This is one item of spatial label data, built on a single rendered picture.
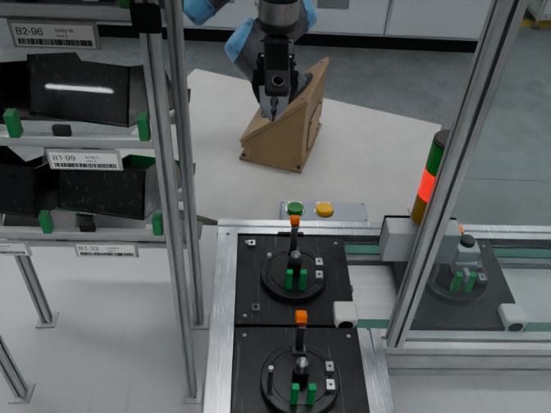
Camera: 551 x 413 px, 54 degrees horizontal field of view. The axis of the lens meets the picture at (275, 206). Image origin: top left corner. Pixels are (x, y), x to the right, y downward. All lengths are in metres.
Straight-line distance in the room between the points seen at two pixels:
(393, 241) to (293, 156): 0.71
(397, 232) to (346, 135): 0.90
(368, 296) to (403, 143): 0.69
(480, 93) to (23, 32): 0.52
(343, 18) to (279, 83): 3.16
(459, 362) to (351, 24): 3.26
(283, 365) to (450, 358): 0.35
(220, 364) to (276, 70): 0.55
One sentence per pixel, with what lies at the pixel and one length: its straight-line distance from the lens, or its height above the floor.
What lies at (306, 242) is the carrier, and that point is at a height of 0.97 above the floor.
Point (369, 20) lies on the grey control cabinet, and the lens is 4.17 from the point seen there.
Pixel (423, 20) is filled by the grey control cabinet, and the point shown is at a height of 0.24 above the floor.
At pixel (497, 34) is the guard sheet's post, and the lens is 0.69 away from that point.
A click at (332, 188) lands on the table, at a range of 1.55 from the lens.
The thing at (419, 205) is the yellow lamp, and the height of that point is 1.30.
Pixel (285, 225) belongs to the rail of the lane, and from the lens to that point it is 1.28.
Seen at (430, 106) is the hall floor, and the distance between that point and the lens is 3.71.
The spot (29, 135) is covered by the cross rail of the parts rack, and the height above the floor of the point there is 1.47.
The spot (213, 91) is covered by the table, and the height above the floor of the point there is 0.86.
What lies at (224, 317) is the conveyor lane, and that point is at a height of 0.95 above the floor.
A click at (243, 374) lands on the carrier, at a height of 0.97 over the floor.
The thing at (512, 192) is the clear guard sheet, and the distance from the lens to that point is 0.87.
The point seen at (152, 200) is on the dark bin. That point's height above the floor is 1.31.
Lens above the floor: 1.86
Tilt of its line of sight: 43 degrees down
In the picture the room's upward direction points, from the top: 4 degrees clockwise
